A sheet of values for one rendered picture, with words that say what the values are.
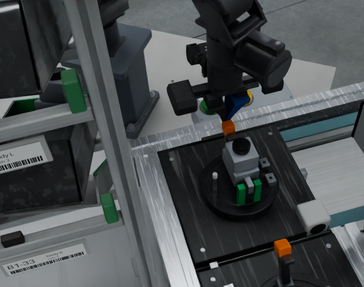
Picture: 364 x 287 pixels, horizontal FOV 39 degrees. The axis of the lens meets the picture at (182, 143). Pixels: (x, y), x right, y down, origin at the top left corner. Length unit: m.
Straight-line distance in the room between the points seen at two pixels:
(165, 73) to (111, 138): 0.89
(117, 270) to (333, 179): 0.45
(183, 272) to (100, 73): 0.55
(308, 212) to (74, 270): 0.44
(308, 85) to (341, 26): 1.62
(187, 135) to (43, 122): 0.67
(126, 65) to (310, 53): 1.75
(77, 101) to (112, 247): 0.66
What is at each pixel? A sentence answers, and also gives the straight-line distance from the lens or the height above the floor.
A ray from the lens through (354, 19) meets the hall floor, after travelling 2.95.
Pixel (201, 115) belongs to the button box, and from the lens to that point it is 1.07.
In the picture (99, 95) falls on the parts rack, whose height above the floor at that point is 1.49.
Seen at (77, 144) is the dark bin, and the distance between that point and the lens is 0.55.
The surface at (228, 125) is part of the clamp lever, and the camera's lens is 0.90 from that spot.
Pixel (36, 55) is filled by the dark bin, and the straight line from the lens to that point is 0.42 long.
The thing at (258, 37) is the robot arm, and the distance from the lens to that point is 0.74.
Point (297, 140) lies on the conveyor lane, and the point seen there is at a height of 0.94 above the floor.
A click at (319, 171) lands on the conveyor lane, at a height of 0.92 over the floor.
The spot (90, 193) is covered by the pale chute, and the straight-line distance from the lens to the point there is 0.77.
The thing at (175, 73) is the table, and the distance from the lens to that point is 1.31.
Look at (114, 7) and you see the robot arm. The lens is 0.99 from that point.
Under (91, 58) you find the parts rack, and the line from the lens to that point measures 0.37.
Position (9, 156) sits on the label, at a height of 1.44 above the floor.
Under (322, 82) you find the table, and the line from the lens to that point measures 1.30.
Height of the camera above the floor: 1.75
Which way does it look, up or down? 51 degrees down
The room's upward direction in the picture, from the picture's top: 5 degrees counter-clockwise
